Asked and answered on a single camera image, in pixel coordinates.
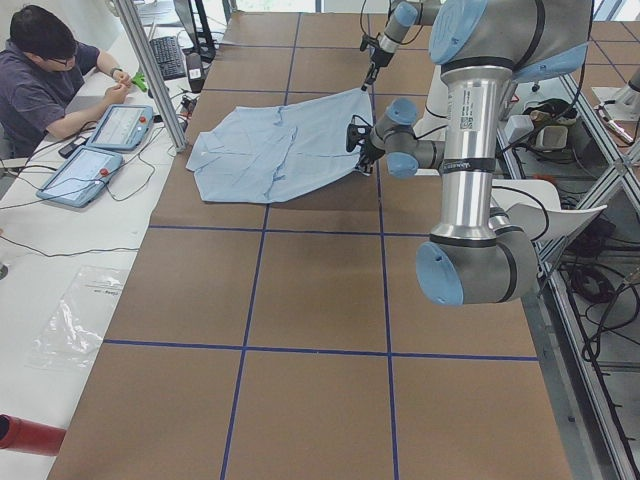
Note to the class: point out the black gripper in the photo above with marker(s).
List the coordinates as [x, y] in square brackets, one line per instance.
[375, 61]
[364, 152]

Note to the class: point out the light blue collared shirt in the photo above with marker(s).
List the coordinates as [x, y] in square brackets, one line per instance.
[276, 154]

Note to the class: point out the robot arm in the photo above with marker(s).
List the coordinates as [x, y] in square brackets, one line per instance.
[401, 17]
[475, 254]

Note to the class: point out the white plastic chair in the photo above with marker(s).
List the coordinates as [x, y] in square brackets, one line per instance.
[535, 206]

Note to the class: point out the black keyboard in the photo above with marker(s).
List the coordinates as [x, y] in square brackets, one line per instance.
[169, 57]

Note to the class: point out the green tool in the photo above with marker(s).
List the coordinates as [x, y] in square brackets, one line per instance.
[139, 81]

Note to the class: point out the upper blue teach pendant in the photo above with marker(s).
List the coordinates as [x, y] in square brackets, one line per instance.
[122, 127]

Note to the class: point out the blue teach pendant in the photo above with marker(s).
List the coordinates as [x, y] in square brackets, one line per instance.
[122, 127]
[81, 178]

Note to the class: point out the lower blue teach pendant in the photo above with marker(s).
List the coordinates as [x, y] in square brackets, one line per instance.
[81, 178]

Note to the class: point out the black smartphone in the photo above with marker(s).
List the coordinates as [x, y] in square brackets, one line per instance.
[67, 150]

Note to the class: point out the person in dark shirt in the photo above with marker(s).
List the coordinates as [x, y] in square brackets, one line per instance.
[42, 69]

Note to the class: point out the clear plastic bag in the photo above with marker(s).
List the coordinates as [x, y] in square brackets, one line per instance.
[73, 334]

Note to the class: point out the red cylinder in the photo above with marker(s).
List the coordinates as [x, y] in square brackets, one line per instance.
[26, 436]

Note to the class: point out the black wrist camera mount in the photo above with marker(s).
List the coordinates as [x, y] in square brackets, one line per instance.
[369, 43]
[357, 132]

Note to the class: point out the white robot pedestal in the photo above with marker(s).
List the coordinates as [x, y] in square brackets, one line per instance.
[433, 123]

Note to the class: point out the aluminium frame post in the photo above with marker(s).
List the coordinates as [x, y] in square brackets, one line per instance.
[133, 27]

